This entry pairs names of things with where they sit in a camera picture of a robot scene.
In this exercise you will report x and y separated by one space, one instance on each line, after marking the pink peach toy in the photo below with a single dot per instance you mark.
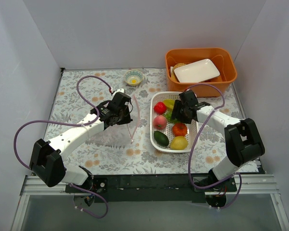
160 122

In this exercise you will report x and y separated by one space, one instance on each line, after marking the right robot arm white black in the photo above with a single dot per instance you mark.
242 139

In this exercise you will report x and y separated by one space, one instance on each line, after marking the clear zip top bag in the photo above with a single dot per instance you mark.
118 136

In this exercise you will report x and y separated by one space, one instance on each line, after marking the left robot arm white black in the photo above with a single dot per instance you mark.
47 160

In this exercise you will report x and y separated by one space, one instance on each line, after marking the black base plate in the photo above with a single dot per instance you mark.
146 188

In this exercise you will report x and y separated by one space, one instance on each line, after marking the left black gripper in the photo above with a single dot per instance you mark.
124 118

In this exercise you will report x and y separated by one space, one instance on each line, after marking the orange plastic tub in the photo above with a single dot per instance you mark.
209 88

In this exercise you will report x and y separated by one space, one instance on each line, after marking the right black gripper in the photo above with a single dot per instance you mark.
179 113

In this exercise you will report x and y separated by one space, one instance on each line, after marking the floral table mat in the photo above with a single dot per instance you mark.
80 90

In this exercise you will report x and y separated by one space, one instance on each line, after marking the woven straw coaster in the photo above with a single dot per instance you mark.
181 73

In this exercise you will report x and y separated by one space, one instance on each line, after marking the green avocado toy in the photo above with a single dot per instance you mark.
161 138

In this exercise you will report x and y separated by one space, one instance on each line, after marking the aluminium frame rail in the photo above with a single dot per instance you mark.
252 202

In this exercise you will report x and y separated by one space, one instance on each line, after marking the yellow lemon toy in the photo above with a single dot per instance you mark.
179 143

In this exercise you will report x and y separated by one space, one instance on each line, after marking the green grapes toy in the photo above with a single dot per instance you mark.
167 115

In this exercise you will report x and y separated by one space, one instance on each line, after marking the yellow starfruit toy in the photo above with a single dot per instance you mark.
169 103

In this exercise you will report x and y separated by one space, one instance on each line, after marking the orange pumpkin toy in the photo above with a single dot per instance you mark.
179 129

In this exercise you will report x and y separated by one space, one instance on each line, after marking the white rectangular plate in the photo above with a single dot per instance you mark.
203 70

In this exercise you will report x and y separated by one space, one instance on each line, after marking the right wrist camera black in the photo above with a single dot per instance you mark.
188 98

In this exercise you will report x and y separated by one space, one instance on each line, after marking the small patterned bowl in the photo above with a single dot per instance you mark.
133 77

